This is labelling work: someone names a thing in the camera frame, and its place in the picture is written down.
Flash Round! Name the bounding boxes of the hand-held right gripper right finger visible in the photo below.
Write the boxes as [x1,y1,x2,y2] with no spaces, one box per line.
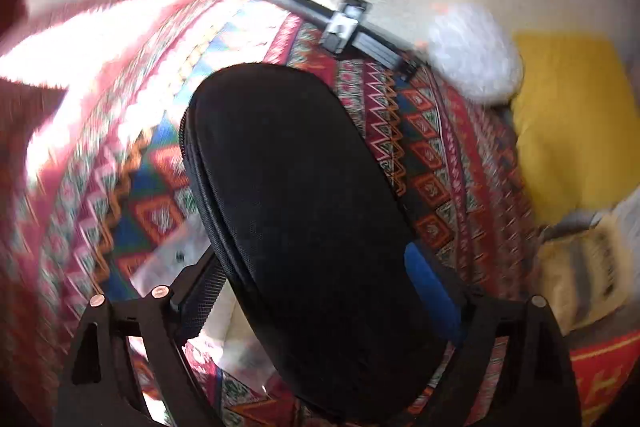
[405,242,586,427]

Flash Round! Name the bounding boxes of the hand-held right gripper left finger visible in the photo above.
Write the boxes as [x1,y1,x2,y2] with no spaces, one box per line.
[57,244,228,427]

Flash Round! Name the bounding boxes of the black zip case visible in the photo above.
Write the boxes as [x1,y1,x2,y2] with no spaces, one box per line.
[179,64,453,425]

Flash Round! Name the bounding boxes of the colourful patterned blanket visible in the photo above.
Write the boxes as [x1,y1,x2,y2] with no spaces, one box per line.
[0,0,636,427]

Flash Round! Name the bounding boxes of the beige striped bag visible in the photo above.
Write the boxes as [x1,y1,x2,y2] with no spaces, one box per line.
[532,202,636,335]

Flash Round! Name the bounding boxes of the red printed cloth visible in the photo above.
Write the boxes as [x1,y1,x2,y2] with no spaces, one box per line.
[570,332,640,427]

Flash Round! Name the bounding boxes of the yellow cloth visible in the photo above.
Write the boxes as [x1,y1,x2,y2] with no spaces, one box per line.
[510,31,638,225]

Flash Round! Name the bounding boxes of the white fluffy cushion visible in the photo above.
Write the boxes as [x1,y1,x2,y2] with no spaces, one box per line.
[427,3,525,108]

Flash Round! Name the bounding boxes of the black folding phone tripod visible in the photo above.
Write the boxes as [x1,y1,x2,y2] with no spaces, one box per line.
[237,0,426,80]

